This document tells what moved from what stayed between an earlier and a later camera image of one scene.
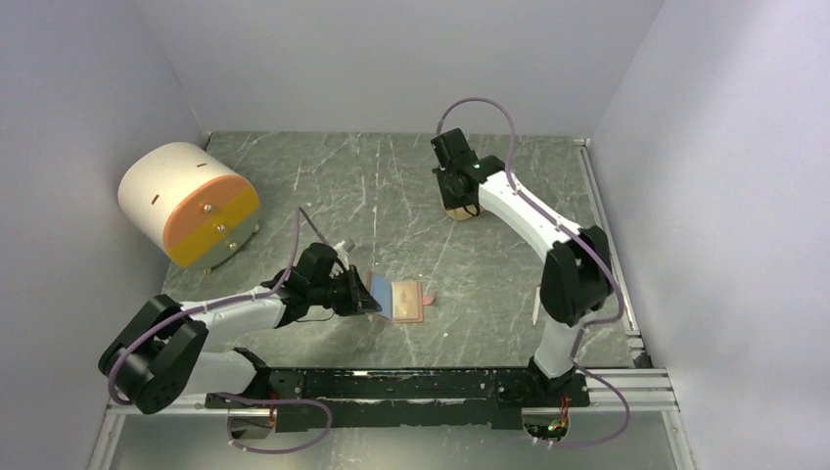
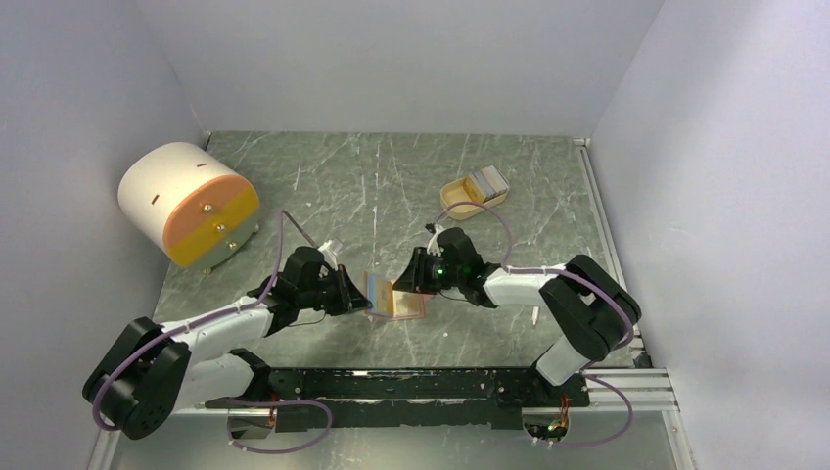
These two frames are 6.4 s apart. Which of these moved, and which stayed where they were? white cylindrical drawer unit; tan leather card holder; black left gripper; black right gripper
Moved: black right gripper
Stayed: tan leather card holder; black left gripper; white cylindrical drawer unit
